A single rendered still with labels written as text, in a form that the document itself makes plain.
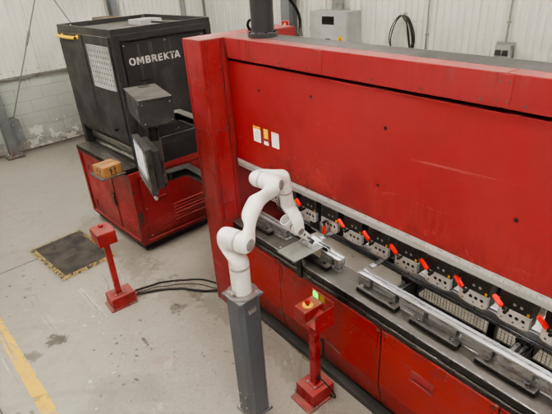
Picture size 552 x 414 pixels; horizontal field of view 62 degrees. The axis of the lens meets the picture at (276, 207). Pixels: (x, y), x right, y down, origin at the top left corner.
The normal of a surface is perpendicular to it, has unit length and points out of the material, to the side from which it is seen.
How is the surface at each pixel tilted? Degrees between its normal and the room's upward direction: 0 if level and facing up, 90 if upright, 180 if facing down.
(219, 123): 90
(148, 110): 90
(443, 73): 90
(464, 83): 90
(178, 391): 0
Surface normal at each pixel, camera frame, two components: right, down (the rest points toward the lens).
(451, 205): -0.78, 0.33
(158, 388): -0.06, -0.89
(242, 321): -0.04, 0.46
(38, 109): 0.68, 0.30
